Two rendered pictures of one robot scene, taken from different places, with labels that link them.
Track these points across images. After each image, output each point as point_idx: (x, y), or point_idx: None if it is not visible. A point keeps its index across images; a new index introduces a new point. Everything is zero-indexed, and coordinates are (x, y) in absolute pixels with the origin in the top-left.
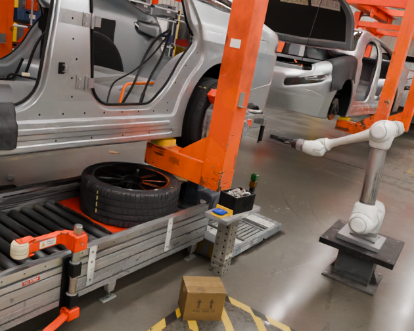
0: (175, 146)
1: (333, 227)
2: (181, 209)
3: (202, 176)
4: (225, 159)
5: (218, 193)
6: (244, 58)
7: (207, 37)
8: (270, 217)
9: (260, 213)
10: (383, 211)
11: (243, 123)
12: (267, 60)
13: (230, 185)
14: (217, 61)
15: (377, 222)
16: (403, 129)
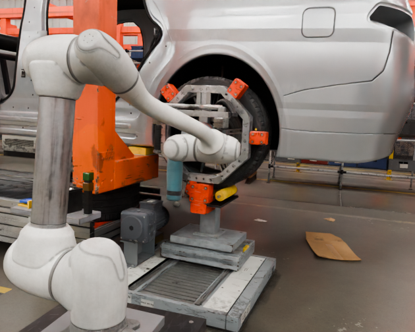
0: (143, 155)
1: (139, 307)
2: (111, 224)
3: None
4: (74, 148)
5: (135, 213)
6: (74, 22)
7: (172, 25)
8: (293, 324)
9: (296, 313)
10: (73, 263)
11: (96, 105)
12: (342, 39)
13: (94, 189)
14: (200, 52)
15: (41, 276)
16: (78, 42)
